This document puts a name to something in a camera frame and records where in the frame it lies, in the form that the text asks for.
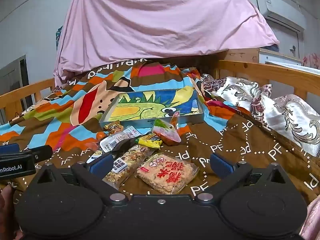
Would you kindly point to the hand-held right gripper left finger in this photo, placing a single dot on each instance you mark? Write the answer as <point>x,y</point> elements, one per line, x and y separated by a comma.
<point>100,165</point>

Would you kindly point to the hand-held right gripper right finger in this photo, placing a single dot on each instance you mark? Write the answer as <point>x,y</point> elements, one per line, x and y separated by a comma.
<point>221,166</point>

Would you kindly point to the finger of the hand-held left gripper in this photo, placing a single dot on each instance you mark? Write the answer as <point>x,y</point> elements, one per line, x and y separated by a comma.
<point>40,152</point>
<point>8,148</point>

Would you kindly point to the clear nut bar packet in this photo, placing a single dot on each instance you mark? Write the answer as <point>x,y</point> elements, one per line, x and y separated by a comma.
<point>130,165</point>

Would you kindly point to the gold candy packet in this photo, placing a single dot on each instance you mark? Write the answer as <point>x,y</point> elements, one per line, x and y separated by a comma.
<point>113,127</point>

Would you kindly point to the rice cracker packet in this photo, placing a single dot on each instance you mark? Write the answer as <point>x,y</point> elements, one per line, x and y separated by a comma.
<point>167,176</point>

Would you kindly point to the yellow green snack packet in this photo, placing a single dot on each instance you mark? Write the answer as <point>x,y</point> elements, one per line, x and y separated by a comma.
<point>150,141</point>

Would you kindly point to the red green triangular packet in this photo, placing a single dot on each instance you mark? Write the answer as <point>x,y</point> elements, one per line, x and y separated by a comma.
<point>166,133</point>

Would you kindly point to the small orange snack packet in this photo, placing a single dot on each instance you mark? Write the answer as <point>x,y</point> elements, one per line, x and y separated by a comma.
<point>175,120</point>

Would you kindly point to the painted metal tray box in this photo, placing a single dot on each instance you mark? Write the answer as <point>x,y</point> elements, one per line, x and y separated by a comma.
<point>150,107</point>

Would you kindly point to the person's left hand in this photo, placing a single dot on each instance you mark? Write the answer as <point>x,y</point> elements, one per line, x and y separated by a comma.
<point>5,205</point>

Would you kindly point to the colourful printed blanket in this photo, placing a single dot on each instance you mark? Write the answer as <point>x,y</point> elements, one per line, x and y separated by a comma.
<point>250,142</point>

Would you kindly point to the floral satin quilt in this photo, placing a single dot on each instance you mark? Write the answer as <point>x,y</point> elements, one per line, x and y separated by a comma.
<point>287,110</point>

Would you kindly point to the pink fleece cloth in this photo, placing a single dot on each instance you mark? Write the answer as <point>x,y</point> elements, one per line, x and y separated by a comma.
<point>312,220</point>

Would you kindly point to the teal patterned cloth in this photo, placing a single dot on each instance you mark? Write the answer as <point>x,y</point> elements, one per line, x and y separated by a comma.
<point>59,37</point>

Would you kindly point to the white cabinet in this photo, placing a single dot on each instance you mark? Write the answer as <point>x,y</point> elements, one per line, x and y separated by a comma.
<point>280,57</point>

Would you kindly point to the pink floral cloth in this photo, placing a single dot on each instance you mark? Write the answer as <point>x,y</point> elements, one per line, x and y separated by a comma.
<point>312,60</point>

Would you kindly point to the white door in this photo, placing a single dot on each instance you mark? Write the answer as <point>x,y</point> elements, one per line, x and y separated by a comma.
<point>287,42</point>

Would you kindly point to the pink bed sheet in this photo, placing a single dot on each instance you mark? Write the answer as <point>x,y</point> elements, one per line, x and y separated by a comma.
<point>155,22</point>

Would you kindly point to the white air conditioner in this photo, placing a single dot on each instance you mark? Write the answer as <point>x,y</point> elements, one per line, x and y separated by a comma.
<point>280,10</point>

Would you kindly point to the wooden bed frame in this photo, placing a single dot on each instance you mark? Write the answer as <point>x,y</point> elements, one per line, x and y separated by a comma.
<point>250,67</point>

